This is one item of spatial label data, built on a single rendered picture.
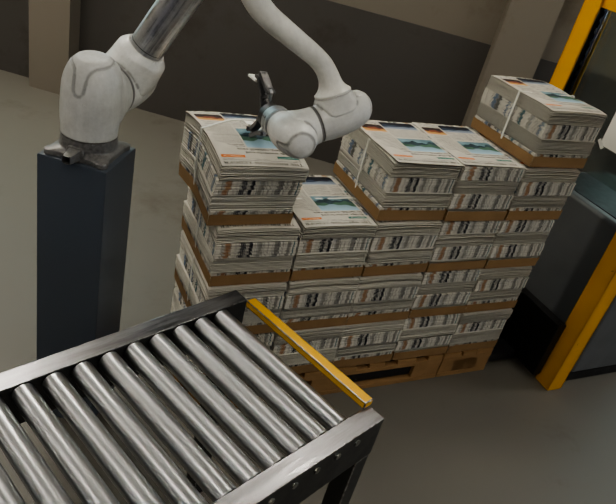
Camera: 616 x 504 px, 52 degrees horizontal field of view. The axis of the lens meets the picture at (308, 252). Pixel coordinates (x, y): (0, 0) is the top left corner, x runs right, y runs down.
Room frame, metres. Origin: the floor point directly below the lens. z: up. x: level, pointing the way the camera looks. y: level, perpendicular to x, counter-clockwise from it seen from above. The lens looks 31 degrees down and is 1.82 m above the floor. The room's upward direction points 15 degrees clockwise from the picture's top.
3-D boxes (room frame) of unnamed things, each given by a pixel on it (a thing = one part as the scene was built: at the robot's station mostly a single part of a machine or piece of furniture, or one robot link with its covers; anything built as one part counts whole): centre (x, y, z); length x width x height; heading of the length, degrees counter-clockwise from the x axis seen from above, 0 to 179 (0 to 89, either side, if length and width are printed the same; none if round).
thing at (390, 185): (2.21, -0.23, 0.95); 0.38 x 0.29 x 0.23; 30
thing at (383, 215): (2.21, -0.23, 0.86); 0.38 x 0.29 x 0.04; 30
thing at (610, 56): (2.74, -1.12, 1.28); 0.57 x 0.01 x 0.65; 31
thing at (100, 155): (1.59, 0.68, 1.03); 0.22 x 0.18 x 0.06; 178
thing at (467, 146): (2.35, -0.48, 1.06); 0.37 x 0.28 x 0.01; 30
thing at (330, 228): (2.13, -0.11, 0.42); 1.17 x 0.39 x 0.83; 121
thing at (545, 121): (2.51, -0.73, 0.65); 0.39 x 0.30 x 1.29; 31
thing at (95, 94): (1.62, 0.68, 1.17); 0.18 x 0.16 x 0.22; 176
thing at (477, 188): (2.35, -0.48, 0.95); 0.38 x 0.29 x 0.23; 30
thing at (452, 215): (2.35, -0.48, 0.86); 0.38 x 0.29 x 0.04; 30
